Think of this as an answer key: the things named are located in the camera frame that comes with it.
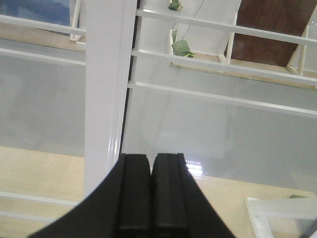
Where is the white wooden floor frame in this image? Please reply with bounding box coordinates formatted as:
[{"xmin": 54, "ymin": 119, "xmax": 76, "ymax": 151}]
[{"xmin": 246, "ymin": 197, "xmax": 317, "ymax": 238}]

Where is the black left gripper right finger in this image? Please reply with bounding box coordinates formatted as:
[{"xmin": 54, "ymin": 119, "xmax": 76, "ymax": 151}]
[{"xmin": 152, "ymin": 153, "xmax": 187, "ymax": 228}]

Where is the white framed sliding glass door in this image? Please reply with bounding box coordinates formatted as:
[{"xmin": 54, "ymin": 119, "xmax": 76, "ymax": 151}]
[{"xmin": 0, "ymin": 0, "xmax": 317, "ymax": 216}]

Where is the green leaf-like sandbag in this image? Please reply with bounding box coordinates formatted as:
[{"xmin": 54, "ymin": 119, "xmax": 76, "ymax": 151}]
[{"xmin": 171, "ymin": 40, "xmax": 194, "ymax": 58}]

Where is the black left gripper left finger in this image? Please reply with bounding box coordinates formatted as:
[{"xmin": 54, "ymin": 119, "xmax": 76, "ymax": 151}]
[{"xmin": 119, "ymin": 154, "xmax": 151, "ymax": 230}]

